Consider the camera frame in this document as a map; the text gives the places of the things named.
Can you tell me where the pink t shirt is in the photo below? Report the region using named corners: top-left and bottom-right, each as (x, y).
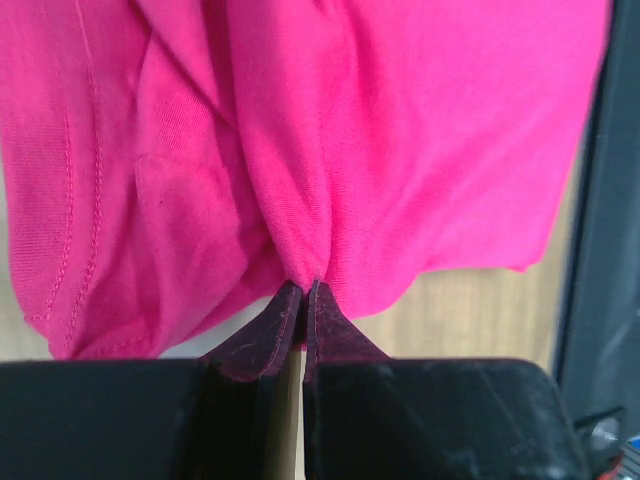
top-left (1, 1), bottom-right (611, 359)

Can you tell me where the aluminium frame rail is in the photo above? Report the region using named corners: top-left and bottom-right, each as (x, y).
top-left (552, 0), bottom-right (640, 480)

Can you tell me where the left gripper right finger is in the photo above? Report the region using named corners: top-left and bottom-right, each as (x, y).
top-left (303, 282), bottom-right (590, 479)

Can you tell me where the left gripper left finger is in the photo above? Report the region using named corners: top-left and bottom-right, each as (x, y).
top-left (1, 283), bottom-right (302, 479)

